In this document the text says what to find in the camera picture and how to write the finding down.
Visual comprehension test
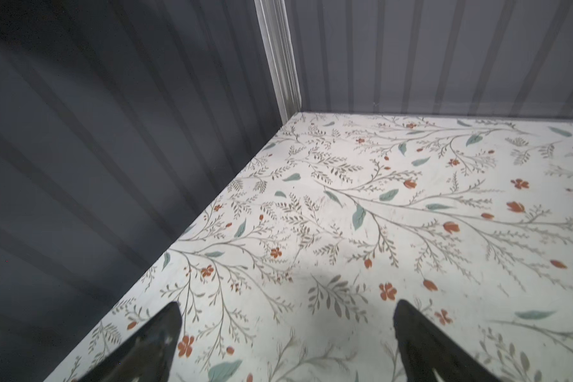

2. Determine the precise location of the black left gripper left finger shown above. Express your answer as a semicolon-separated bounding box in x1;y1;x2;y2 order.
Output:
81;302;182;382

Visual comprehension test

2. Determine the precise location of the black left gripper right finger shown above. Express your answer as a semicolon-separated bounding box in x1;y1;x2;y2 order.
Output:
393;299;499;382

